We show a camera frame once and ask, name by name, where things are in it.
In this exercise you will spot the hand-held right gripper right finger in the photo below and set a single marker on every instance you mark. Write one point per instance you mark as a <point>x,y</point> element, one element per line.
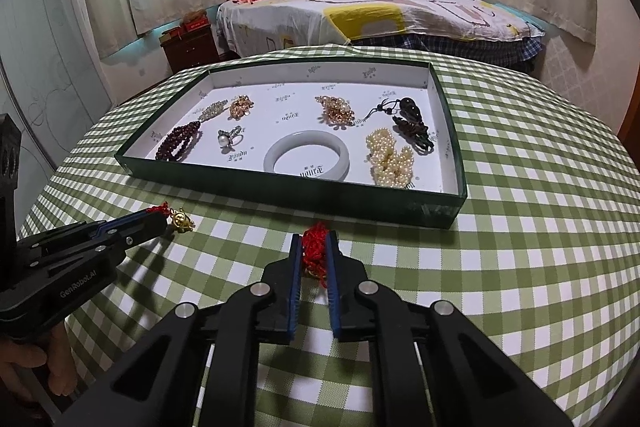
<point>334,297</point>

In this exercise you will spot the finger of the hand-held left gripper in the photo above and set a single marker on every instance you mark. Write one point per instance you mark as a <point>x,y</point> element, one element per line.
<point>130,221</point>
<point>142,237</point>

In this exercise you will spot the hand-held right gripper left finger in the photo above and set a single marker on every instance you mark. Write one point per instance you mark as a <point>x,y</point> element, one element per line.
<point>295,297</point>

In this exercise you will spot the red knot gold charm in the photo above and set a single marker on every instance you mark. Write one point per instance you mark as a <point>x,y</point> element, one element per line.
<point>314,247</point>
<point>181,221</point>

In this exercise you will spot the white jade bangle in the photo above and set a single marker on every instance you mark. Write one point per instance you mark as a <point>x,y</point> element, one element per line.
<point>306,137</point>

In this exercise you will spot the green cardboard tray box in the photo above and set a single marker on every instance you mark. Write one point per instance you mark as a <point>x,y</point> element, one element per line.
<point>300,107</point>

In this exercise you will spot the person's left hand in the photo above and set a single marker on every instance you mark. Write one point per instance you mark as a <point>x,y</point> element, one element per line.
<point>55,357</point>

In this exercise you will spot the dark wooden nightstand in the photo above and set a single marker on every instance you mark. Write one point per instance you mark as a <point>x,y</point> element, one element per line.
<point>192,52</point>

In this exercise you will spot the frosted glass sliding door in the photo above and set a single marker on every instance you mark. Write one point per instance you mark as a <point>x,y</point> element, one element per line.
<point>50,57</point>

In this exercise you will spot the small red box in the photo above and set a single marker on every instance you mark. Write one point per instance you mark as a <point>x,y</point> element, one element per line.
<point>175,34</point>

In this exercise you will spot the large red box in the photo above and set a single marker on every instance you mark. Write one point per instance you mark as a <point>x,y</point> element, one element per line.
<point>196,23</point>

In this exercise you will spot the patterned white bedsheet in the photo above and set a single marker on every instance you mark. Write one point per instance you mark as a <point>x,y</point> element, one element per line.
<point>425,12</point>

